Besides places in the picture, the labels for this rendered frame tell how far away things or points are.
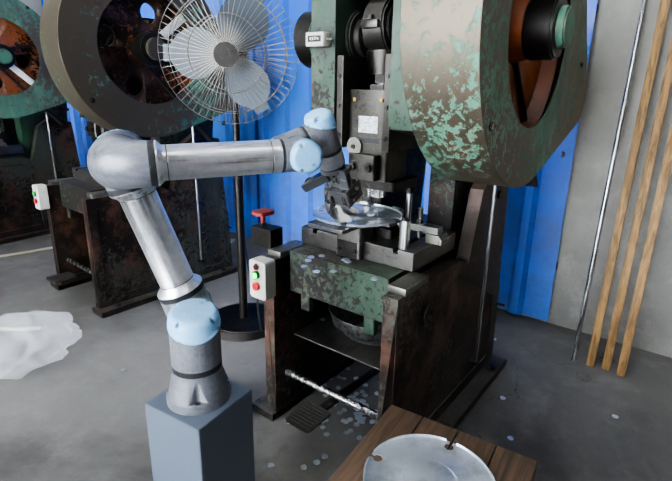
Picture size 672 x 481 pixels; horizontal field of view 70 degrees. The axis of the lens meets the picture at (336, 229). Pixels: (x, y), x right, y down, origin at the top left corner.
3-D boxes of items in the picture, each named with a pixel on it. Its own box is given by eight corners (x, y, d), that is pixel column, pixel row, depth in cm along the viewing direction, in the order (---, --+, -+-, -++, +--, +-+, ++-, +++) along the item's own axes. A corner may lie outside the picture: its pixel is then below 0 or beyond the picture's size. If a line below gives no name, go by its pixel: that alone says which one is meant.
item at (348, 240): (341, 273, 143) (342, 229, 139) (306, 262, 151) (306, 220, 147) (386, 251, 162) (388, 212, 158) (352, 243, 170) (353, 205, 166)
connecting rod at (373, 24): (381, 114, 145) (386, -11, 136) (348, 112, 153) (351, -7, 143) (415, 112, 161) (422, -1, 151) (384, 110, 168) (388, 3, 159)
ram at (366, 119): (378, 184, 149) (382, 84, 140) (339, 178, 157) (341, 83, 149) (406, 177, 162) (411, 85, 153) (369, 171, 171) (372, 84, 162)
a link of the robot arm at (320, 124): (295, 115, 123) (325, 102, 125) (307, 152, 130) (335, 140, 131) (306, 124, 117) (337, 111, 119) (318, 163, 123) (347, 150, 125)
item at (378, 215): (411, 209, 164) (411, 207, 164) (388, 232, 138) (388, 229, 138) (332, 201, 174) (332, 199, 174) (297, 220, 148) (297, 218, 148)
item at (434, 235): (440, 246, 151) (443, 214, 148) (394, 235, 161) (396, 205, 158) (449, 241, 156) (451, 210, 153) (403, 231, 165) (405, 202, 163)
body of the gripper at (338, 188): (349, 212, 132) (340, 175, 125) (324, 207, 137) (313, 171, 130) (363, 196, 137) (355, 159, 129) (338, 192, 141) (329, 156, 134)
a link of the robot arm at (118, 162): (75, 141, 89) (325, 130, 105) (83, 135, 99) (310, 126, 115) (85, 202, 93) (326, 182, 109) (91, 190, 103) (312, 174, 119)
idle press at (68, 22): (100, 340, 230) (43, -77, 180) (22, 285, 290) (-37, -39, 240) (315, 258, 343) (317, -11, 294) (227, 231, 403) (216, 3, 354)
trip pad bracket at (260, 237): (271, 281, 169) (270, 227, 163) (252, 274, 175) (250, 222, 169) (283, 276, 173) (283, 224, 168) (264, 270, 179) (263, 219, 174)
